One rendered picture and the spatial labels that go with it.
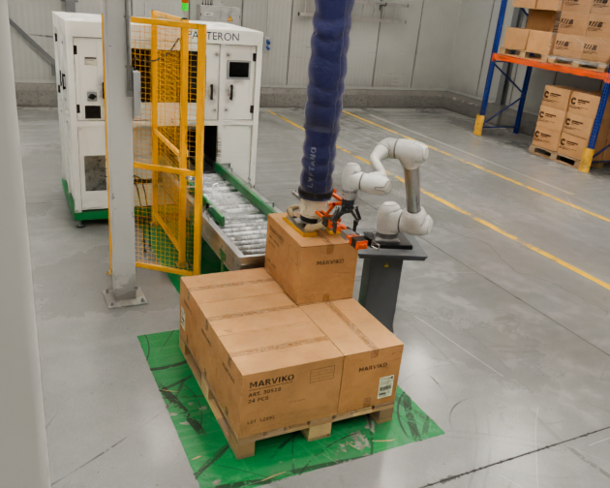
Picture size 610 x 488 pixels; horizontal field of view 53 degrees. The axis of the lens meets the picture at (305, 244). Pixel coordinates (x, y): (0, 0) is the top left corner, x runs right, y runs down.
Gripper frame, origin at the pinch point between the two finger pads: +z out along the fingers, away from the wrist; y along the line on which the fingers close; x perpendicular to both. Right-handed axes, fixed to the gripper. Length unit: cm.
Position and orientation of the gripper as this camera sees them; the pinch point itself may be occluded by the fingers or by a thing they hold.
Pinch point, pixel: (344, 229)
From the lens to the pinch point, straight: 369.5
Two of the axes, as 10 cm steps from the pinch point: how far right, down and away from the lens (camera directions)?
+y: -9.1, 0.8, -4.1
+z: -0.9, 9.2, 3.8
